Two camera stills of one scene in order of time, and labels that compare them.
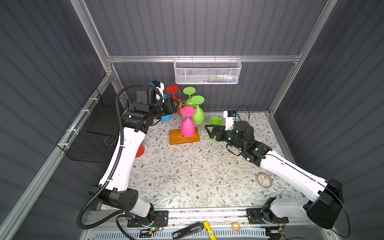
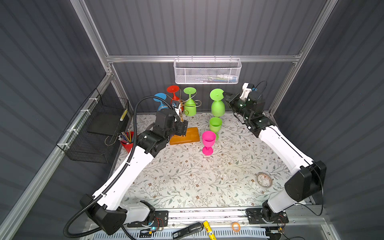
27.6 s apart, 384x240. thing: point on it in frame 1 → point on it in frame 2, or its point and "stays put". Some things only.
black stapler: x=195 y=227 stays put
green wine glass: x=214 y=121 stays put
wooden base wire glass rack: x=175 y=137 stays put
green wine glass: x=189 y=91 stays put
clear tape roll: x=264 y=180 stays put
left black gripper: x=169 y=105 → x=180 y=127
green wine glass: x=199 y=117 → x=217 y=108
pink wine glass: x=187 y=125 → x=208 y=141
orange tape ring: x=238 y=225 stays put
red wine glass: x=173 y=89 stays put
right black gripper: x=221 y=129 → x=236 y=98
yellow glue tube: x=209 y=230 stays put
